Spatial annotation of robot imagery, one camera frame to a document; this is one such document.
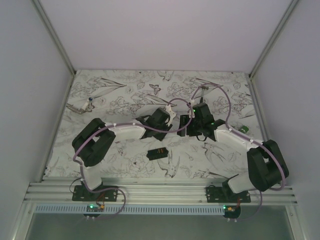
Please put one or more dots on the aluminium rail frame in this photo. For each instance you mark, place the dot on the aluminium rail frame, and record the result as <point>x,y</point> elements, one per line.
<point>151,191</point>

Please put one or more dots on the black fuse box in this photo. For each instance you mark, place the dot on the black fuse box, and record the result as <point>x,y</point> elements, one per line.
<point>156,154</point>

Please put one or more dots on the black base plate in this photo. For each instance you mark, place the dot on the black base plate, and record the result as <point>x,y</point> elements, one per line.
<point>216,194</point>
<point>81,194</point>

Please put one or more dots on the metal clip with blue bead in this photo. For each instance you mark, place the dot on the metal clip with blue bead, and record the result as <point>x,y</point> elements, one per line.
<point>86,107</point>

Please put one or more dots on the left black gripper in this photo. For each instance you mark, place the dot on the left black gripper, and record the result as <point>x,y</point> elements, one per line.
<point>161,137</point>

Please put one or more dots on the grey slotted cable duct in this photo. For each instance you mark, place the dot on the grey slotted cable duct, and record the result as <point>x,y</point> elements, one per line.
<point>132,209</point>

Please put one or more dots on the left small circuit board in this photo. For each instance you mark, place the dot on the left small circuit board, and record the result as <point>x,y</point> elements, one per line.
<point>95,208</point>

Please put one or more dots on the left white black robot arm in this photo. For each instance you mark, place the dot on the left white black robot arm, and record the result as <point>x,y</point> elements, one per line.
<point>93,142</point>

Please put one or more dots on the green plastic connector part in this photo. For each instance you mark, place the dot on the green plastic connector part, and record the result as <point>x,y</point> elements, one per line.
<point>244,129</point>

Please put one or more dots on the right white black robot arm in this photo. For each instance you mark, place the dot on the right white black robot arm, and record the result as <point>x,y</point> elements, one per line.
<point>265,163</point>

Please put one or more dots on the right small circuit board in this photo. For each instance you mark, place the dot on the right small circuit board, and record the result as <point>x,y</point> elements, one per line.
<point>231,208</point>

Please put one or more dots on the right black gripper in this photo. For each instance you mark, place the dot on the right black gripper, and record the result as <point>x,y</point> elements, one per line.
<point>190,132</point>

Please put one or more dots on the small black hammer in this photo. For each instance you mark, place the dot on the small black hammer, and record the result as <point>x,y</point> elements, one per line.
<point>203,89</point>

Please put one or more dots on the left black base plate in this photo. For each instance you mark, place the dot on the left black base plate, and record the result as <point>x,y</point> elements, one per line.
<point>81,194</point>

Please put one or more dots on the floral patterned table mat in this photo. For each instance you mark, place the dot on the floral patterned table mat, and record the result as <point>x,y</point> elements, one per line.
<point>123,95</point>

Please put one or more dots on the small circuit board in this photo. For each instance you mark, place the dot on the small circuit board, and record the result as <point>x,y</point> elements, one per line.
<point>231,208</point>
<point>95,208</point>

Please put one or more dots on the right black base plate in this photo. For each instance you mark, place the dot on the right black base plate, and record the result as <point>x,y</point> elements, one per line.
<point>216,194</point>

